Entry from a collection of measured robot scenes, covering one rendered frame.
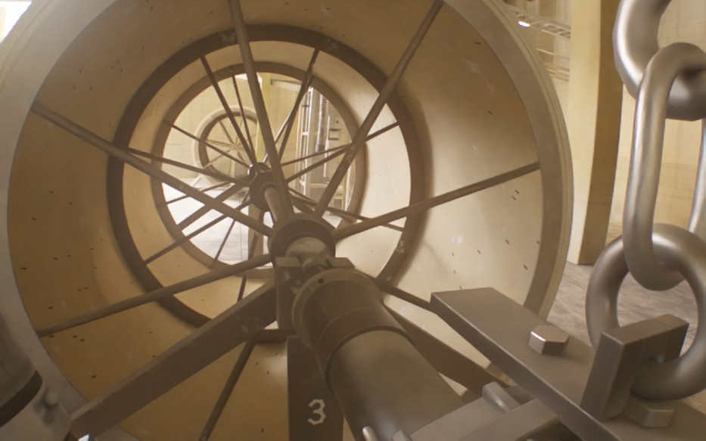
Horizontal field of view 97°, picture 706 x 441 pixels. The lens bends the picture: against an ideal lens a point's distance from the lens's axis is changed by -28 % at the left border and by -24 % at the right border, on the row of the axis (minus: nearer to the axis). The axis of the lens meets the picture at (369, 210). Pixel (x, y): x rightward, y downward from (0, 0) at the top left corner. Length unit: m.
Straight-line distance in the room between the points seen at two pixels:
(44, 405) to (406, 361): 0.32
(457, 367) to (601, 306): 0.87
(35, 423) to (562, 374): 0.34
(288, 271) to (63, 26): 0.71
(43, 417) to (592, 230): 5.05
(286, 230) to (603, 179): 4.53
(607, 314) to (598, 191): 4.90
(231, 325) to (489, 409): 0.67
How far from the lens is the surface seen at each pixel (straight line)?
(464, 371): 1.07
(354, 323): 0.46
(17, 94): 1.02
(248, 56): 0.91
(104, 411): 0.99
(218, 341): 0.85
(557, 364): 0.21
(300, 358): 0.79
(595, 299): 0.19
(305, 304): 0.58
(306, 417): 0.88
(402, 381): 0.37
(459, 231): 1.78
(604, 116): 5.08
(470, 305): 0.26
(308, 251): 0.82
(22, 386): 0.35
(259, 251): 3.20
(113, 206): 1.99
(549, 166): 1.22
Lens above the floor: 1.17
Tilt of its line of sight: 9 degrees down
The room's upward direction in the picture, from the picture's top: 4 degrees clockwise
